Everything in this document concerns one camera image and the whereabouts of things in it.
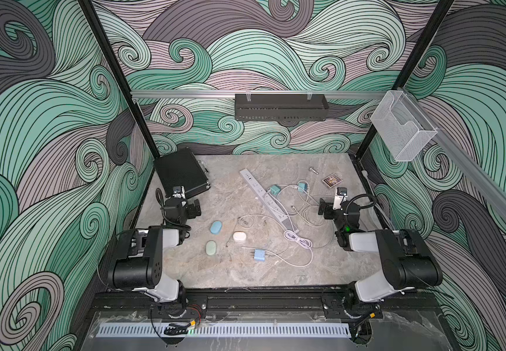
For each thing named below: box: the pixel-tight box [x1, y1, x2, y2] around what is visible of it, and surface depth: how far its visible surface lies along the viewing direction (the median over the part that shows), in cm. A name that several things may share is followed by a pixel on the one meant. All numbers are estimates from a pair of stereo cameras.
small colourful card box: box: [321, 172, 343, 189], surface depth 109 cm
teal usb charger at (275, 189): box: [269, 185, 281, 196], surface depth 106 cm
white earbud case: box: [232, 231, 247, 242], surface depth 90 cm
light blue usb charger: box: [254, 248, 266, 262], surface depth 85 cm
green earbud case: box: [205, 240, 217, 256], surface depth 87 cm
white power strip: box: [239, 168, 300, 234], surface depth 100 cm
